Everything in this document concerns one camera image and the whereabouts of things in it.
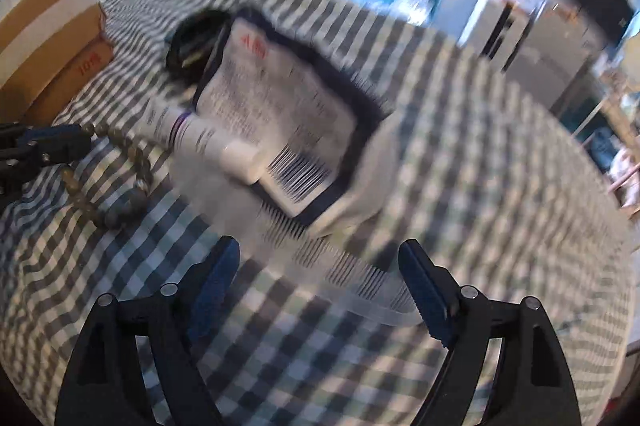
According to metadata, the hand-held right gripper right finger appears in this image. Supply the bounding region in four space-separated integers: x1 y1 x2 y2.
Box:
397 238 583 426

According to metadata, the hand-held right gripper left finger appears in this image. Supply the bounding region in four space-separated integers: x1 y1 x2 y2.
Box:
55 235 242 426

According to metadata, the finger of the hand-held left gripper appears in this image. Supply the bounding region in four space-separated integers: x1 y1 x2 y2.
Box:
0 122 94 181

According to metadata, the brown bead bracelet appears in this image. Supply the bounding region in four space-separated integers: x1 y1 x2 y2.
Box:
60 122 156 232

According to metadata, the brown cardboard box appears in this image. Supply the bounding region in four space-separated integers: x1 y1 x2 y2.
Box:
0 0 117 128

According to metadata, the clear plastic comb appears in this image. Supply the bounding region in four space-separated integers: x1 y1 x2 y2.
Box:
255 201 427 328

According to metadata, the white tube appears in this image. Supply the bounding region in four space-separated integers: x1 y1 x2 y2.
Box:
142 98 273 185

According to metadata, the black round case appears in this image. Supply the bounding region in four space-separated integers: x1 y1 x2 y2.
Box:
165 8 232 78

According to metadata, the white printed packet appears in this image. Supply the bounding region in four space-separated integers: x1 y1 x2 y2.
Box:
194 18 359 217

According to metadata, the grey mini fridge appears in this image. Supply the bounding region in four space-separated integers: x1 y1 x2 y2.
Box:
505 3 607 118

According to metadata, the white suitcase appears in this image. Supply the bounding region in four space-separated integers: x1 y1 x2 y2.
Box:
457 0 531 68

